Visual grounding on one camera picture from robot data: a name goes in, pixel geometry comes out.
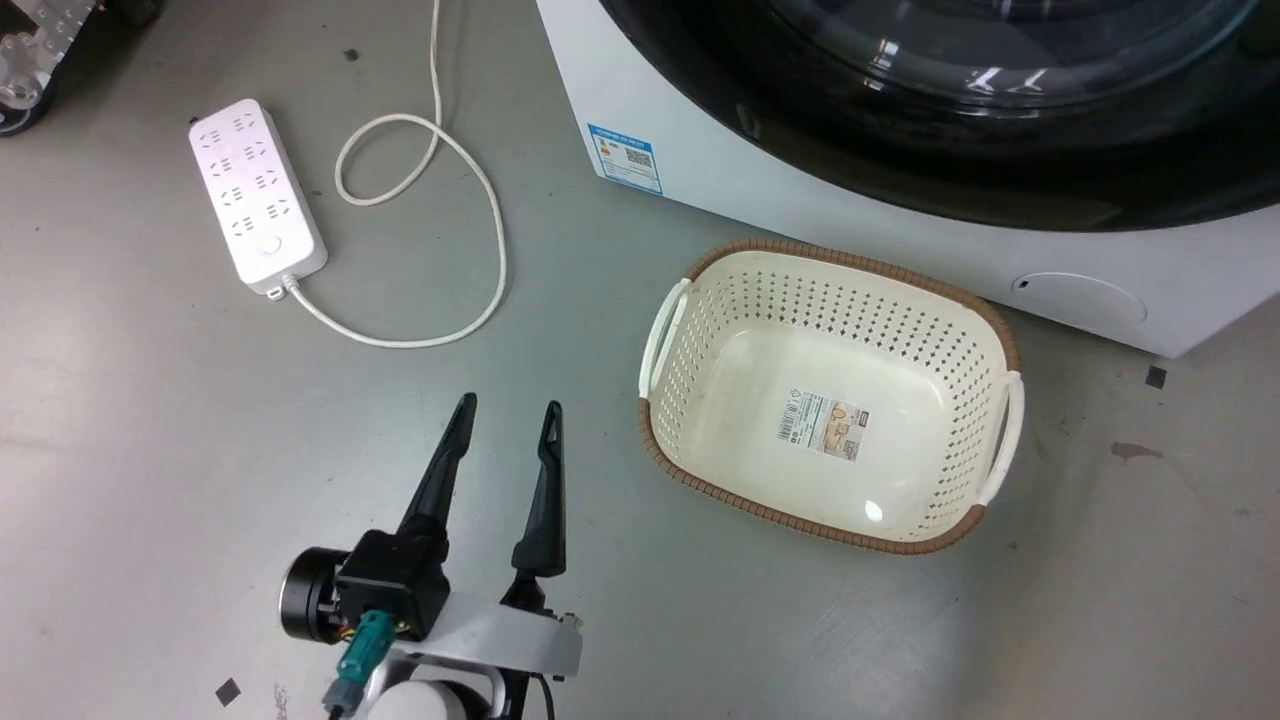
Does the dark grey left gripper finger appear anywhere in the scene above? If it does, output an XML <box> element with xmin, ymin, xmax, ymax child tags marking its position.
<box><xmin>397</xmin><ymin>392</ymin><xmax>479</xmax><ymax>542</ymax></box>
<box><xmin>511</xmin><ymin>400</ymin><xmax>568</xmax><ymax>580</ymax></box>

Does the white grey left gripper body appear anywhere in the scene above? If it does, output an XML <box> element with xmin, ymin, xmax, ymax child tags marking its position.
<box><xmin>279</xmin><ymin>546</ymin><xmax>584</xmax><ymax>703</ymax></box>

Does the white washing machine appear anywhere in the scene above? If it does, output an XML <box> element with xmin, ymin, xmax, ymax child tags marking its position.
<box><xmin>535</xmin><ymin>0</ymin><xmax>1280</xmax><ymax>359</ymax></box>

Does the black round washing machine door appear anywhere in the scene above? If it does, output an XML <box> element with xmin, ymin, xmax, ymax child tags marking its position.
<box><xmin>598</xmin><ymin>0</ymin><xmax>1280</xmax><ymax>234</ymax></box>

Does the cream laundry basket brown rim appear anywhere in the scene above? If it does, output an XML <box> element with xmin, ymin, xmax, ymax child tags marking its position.
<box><xmin>637</xmin><ymin>238</ymin><xmax>1026</xmax><ymax>557</ymax></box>

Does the paper label sticker with barcode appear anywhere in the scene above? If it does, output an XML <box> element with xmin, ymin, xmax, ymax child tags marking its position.
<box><xmin>776</xmin><ymin>389</ymin><xmax>870</xmax><ymax>462</ymax></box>

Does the white power strip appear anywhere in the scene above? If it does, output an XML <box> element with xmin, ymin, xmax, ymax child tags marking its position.
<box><xmin>187</xmin><ymin>97</ymin><xmax>330</xmax><ymax>298</ymax></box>

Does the blue energy label sticker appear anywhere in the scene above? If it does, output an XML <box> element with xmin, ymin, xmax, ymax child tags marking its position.
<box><xmin>586</xmin><ymin>122</ymin><xmax>665</xmax><ymax>197</ymax></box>

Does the round white filter cover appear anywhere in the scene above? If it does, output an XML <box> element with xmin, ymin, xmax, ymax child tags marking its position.
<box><xmin>1010</xmin><ymin>272</ymin><xmax>1149</xmax><ymax>332</ymax></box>

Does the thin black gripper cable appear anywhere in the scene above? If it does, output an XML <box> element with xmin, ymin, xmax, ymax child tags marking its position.
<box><xmin>506</xmin><ymin>672</ymin><xmax>558</xmax><ymax>720</ymax></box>

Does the teal camera cable plug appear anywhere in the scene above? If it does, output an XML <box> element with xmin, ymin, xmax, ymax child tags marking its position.
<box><xmin>321</xmin><ymin>609</ymin><xmax>392</xmax><ymax>717</ymax></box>

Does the white power strip cable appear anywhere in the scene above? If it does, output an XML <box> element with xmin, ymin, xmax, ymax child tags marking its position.
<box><xmin>284</xmin><ymin>0</ymin><xmax>509</xmax><ymax>350</ymax></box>

